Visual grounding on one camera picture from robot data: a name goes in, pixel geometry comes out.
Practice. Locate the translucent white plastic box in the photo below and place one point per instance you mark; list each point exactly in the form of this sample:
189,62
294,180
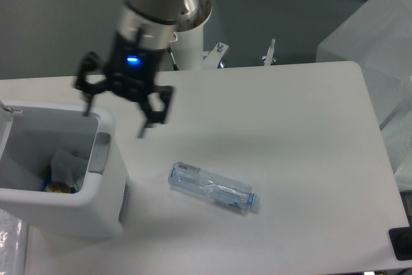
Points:
378,38

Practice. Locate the black device at edge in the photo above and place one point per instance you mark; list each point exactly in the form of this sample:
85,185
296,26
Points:
401,242

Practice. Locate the white base frame bracket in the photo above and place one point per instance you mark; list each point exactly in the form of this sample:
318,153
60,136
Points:
214,58

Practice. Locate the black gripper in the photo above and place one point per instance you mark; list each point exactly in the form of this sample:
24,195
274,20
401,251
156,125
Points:
130,73

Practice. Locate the clear plastic wrapper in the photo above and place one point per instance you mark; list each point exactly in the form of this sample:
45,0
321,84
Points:
68,169

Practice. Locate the blue yellow snack packet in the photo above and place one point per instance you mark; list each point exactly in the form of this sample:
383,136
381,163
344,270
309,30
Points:
53,187

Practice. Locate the clear plastic water bottle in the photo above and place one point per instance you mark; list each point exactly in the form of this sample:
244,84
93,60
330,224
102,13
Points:
213,187

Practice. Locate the white trash can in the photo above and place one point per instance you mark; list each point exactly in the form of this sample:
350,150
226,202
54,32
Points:
37,135

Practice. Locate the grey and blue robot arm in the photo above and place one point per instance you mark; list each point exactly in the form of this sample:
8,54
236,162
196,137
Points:
159,19

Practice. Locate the clear plastic sheet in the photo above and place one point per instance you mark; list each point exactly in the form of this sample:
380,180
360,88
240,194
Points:
14,233

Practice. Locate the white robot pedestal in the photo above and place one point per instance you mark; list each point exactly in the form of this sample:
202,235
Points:
187,49

